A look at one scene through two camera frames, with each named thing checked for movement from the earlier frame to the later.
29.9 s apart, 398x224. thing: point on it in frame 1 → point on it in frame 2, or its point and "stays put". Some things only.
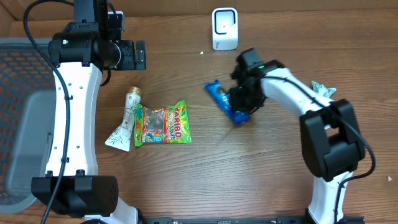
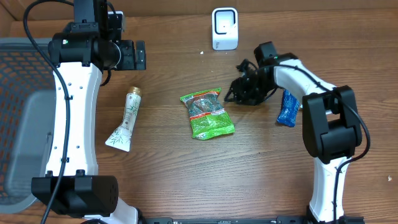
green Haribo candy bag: x=164 y=125 → x=208 y=117
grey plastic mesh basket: x=27 y=114 stays put
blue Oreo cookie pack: x=214 y=88 → x=288 y=114
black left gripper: x=130 y=61 stays put
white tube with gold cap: x=120 y=139 stays put
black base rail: x=240 y=220 stays put
